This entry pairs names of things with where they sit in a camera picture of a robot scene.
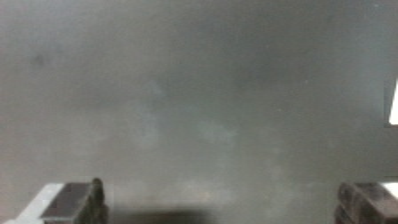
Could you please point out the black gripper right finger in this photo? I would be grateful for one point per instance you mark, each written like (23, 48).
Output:
(366, 203)

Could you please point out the white drawer cabinet box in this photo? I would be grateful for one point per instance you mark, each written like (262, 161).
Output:
(393, 103)

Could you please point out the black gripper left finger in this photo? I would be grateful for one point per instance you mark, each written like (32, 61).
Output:
(66, 204)

